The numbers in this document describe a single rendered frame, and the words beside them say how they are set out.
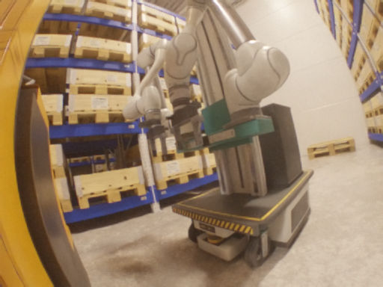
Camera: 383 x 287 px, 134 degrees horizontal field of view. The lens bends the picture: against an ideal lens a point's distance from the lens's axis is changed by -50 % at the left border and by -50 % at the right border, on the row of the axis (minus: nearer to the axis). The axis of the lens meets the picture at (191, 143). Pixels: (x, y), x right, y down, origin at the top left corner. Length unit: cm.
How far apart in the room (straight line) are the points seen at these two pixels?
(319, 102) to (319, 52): 149
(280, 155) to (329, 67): 449
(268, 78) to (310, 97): 455
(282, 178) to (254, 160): 23
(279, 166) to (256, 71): 64
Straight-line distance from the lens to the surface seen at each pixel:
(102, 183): 184
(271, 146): 105
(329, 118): 503
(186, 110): 60
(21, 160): 50
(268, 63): 57
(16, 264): 35
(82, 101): 200
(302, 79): 525
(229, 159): 111
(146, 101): 90
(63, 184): 180
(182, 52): 52
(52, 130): 195
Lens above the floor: 62
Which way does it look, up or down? 5 degrees up
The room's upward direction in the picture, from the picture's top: 11 degrees counter-clockwise
